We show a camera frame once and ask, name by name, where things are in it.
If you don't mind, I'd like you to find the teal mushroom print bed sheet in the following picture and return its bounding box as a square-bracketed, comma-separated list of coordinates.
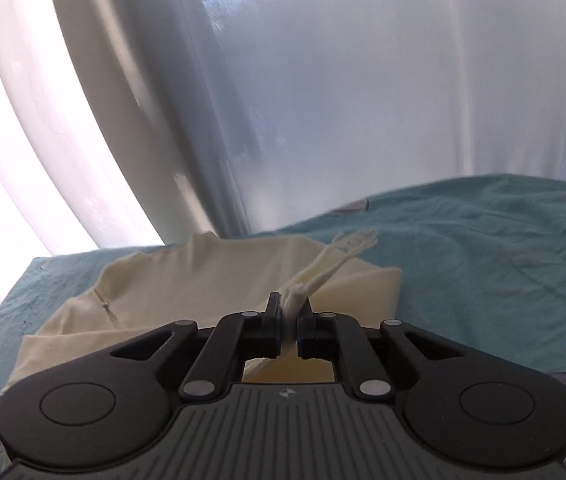
[0, 174, 566, 480]

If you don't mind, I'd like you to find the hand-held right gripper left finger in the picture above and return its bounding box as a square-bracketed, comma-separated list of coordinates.
[108, 292, 285, 401]

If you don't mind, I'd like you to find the cream knit sweater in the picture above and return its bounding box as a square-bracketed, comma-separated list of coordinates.
[2, 229, 404, 395]

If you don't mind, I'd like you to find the white curtain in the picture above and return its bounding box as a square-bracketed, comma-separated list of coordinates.
[0, 0, 199, 306]

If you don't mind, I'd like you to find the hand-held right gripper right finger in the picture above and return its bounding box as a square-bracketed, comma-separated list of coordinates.
[295, 299, 460, 401]

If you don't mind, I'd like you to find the white glossy wardrobe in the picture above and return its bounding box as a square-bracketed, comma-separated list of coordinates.
[43, 0, 566, 239]

